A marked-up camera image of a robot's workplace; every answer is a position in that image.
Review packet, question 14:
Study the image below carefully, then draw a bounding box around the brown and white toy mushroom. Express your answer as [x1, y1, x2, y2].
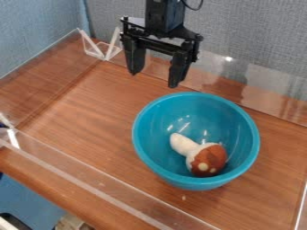
[170, 133, 226, 177]

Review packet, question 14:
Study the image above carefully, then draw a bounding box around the clear acrylic corner bracket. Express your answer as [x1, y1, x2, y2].
[77, 27, 122, 61]

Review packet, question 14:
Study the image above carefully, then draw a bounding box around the blue plastic bowl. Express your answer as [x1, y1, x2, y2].
[132, 92, 260, 191]

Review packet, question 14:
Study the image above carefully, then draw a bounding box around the black cable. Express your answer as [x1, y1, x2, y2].
[180, 0, 205, 12]

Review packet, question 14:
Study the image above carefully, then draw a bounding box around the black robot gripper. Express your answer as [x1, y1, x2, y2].
[121, 0, 204, 88]

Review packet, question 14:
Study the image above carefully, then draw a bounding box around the clear acrylic barrier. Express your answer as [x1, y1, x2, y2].
[0, 112, 220, 230]
[106, 41, 307, 127]

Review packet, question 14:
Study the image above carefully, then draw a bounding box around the clear acrylic front barrier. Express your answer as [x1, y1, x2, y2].
[0, 112, 220, 230]

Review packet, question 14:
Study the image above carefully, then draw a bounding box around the clear acrylic back barrier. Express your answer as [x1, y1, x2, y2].
[106, 41, 307, 127]

